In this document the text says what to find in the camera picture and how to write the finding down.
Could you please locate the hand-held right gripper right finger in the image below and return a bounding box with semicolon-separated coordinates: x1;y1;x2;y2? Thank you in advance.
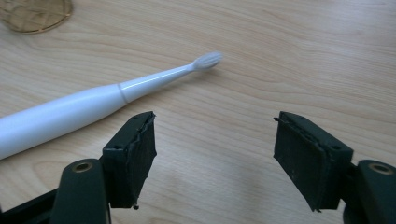
273;110;355;213

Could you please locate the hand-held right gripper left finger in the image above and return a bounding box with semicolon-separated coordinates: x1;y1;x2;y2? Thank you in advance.
102;110;158;210

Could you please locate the white electric toothbrush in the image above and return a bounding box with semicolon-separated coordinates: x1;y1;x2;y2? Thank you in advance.
0;51;224;161

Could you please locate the amber glass cup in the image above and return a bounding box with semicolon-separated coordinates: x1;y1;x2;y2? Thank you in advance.
0;0;75;35

